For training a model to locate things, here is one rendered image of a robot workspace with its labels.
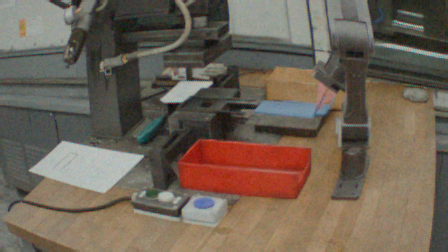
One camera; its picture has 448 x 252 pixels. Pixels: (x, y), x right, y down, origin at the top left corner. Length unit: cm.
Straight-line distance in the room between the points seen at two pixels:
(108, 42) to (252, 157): 46
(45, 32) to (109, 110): 118
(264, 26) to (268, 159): 81
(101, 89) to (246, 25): 71
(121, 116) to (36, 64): 125
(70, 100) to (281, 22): 104
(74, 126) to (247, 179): 150
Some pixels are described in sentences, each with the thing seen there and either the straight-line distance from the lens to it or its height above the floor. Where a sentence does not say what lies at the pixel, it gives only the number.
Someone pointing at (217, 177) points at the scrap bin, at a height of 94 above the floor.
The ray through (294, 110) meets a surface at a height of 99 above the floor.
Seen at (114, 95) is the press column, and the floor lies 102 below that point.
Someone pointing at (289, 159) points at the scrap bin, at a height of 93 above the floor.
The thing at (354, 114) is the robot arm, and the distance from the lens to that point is 118.
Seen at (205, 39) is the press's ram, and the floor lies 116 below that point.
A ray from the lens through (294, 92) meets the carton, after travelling 166.
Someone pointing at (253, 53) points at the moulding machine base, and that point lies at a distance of 208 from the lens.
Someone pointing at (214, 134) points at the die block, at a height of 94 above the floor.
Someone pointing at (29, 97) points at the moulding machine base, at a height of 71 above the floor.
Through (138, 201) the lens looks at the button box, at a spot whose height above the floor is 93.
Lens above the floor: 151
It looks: 23 degrees down
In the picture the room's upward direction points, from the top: 5 degrees counter-clockwise
